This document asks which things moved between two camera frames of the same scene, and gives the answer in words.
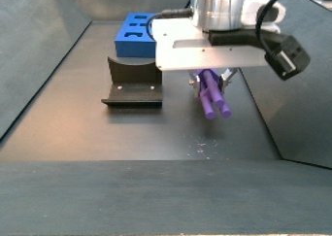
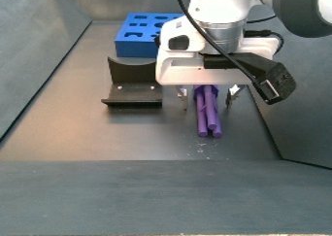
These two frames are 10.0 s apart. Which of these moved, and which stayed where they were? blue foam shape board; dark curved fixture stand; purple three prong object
Moved: purple three prong object
Stayed: dark curved fixture stand; blue foam shape board
